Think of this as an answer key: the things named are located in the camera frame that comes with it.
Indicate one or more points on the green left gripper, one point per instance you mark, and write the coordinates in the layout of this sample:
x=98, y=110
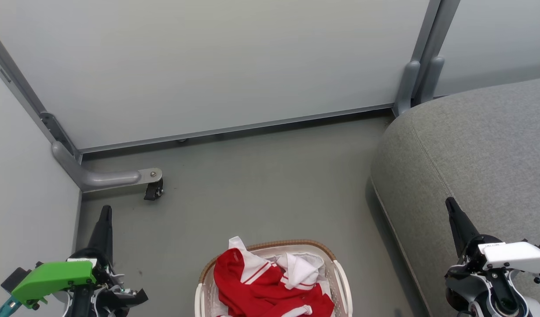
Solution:
x=54, y=277

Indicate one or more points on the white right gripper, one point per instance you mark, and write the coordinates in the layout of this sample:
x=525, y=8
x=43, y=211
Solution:
x=516, y=255

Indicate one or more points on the red jersey white stripes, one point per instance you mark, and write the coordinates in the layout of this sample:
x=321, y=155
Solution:
x=234, y=268

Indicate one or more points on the grey fabric sofa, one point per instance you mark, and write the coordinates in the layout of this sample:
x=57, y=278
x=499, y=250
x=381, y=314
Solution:
x=472, y=154

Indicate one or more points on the grey partition foot bar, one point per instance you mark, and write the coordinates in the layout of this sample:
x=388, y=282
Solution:
x=102, y=178

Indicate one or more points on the black caster wheel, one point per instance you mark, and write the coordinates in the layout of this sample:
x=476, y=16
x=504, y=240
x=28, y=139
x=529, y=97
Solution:
x=153, y=190

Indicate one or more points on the white laundry basket brown rim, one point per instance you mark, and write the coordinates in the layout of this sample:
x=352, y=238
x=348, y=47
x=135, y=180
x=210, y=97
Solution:
x=341, y=281

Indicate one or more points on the white garment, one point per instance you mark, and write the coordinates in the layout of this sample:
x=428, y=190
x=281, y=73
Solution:
x=298, y=269

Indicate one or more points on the black left wrist camera unit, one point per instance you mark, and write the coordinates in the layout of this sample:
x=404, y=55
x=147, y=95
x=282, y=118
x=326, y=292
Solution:
x=12, y=278

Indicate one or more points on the grey partition corner post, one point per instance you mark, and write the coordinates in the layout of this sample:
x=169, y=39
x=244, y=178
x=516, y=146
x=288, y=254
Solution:
x=27, y=94

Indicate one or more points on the grey partition bottom rail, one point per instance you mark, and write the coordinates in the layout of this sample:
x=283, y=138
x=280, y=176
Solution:
x=234, y=129

